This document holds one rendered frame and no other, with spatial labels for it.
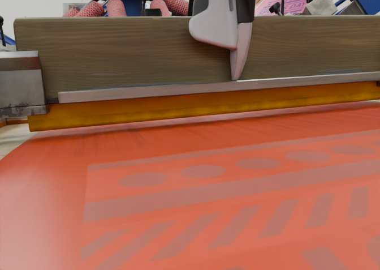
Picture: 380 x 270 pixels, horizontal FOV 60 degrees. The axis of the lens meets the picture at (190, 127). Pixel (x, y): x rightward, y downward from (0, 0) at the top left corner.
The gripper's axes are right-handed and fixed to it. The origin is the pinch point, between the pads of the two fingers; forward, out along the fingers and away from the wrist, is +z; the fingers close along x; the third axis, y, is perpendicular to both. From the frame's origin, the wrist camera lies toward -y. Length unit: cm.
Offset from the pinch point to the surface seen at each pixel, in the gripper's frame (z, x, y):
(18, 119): 4.8, -13.6, 24.0
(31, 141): 5.3, 2.4, 19.9
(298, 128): 5.4, 9.9, -1.2
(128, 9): -22, -79, 1
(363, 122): 5.4, 10.6, -7.0
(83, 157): 5.3, 11.6, 15.4
